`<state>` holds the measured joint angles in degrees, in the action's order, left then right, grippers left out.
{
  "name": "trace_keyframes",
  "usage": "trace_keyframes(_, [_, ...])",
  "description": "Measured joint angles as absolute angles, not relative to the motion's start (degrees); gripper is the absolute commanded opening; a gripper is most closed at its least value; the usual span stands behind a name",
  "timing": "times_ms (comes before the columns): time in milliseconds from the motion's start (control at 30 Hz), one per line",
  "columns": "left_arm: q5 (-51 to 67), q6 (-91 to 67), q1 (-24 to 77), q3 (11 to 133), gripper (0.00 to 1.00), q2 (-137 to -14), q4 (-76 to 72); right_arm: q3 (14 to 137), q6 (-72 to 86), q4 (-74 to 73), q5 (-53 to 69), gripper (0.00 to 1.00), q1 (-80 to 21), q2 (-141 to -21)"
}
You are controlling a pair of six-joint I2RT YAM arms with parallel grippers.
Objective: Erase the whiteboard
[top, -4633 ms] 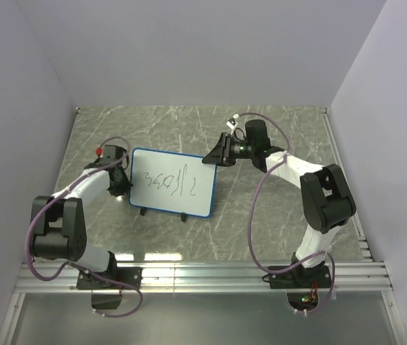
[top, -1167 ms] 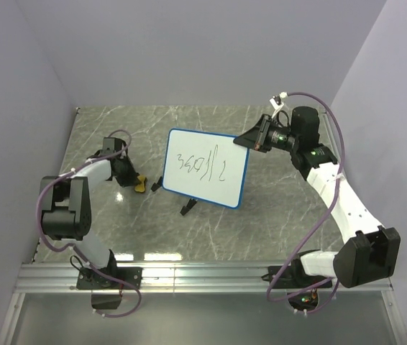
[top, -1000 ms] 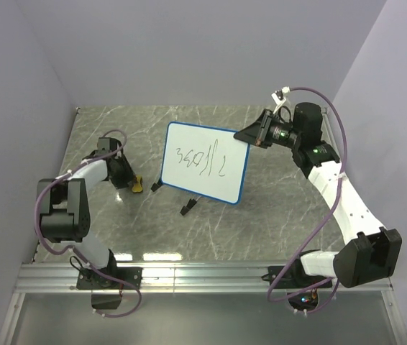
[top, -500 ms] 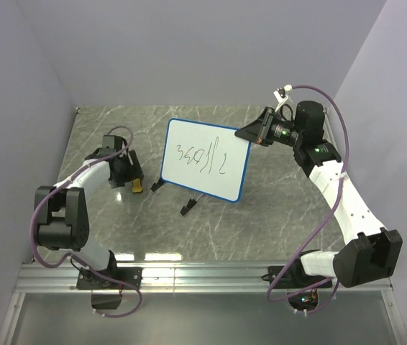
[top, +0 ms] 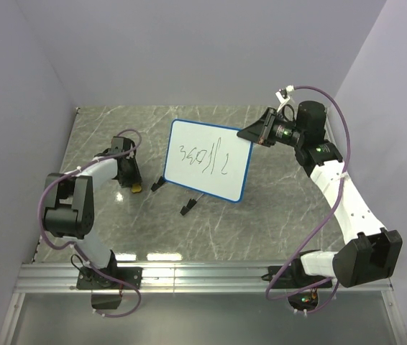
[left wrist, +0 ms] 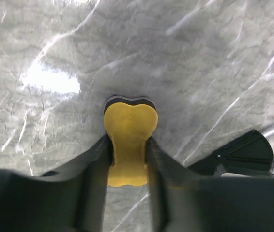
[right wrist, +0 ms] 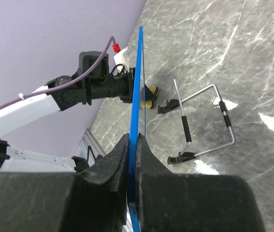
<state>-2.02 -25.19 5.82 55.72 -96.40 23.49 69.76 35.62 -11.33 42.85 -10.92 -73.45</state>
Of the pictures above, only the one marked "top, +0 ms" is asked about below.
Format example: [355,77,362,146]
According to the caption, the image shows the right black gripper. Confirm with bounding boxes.
[237,108,305,149]

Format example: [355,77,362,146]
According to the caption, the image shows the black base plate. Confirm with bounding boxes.
[261,264,326,289]
[76,267,143,290]

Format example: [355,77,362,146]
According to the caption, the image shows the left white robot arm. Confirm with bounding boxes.
[38,135,142,289]

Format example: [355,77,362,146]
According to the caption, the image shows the yellow eraser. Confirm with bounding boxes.
[131,183,142,193]

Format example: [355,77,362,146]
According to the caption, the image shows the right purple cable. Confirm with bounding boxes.
[265,84,350,316]

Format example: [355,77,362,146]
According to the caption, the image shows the purple cable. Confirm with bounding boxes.
[37,129,143,318]
[265,84,350,316]

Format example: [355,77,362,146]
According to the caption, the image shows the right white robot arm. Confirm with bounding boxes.
[237,101,403,288]

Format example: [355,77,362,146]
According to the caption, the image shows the blue framed whiteboard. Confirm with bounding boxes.
[163,119,253,203]

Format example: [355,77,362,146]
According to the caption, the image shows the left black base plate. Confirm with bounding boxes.
[76,267,143,290]

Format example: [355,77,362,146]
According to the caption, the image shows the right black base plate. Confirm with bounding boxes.
[261,264,326,289]

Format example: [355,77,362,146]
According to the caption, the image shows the aluminium side rail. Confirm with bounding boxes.
[321,107,375,263]

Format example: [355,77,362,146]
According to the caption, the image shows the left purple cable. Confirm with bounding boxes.
[37,129,143,318]

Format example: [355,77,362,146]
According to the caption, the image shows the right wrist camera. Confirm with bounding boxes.
[275,85,295,111]

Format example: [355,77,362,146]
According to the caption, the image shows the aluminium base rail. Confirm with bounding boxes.
[14,261,394,294]

